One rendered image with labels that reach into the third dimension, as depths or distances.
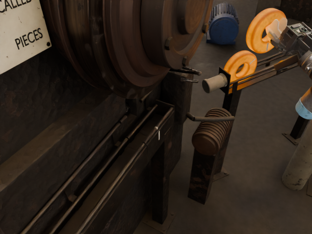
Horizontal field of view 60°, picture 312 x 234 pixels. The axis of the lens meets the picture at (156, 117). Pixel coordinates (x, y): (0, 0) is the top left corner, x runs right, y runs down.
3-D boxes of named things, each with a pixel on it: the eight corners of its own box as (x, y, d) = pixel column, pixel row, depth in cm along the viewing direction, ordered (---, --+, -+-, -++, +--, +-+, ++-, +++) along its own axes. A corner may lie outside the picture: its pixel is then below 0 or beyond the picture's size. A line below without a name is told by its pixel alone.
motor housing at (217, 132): (182, 200, 148) (191, 130, 112) (198, 172, 162) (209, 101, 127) (204, 211, 143) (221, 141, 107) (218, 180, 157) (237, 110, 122)
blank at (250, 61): (230, 88, 124) (234, 92, 122) (217, 69, 113) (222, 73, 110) (256, 64, 122) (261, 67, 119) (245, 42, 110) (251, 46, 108)
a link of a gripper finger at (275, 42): (276, 29, 93) (293, 45, 89) (273, 33, 95) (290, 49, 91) (265, 31, 92) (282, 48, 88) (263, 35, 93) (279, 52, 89)
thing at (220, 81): (201, 88, 117) (201, 77, 113) (218, 81, 119) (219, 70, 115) (209, 96, 113) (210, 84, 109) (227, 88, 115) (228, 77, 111)
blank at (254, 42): (247, 15, 91) (254, 18, 89) (283, 2, 95) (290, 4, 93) (243, 55, 102) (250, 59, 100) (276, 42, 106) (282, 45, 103)
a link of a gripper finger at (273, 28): (272, 10, 92) (290, 27, 88) (264, 25, 97) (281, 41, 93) (265, 12, 91) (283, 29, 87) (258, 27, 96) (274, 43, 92)
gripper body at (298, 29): (302, 20, 88) (328, 44, 82) (288, 41, 95) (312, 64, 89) (284, 24, 85) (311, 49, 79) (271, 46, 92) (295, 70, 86)
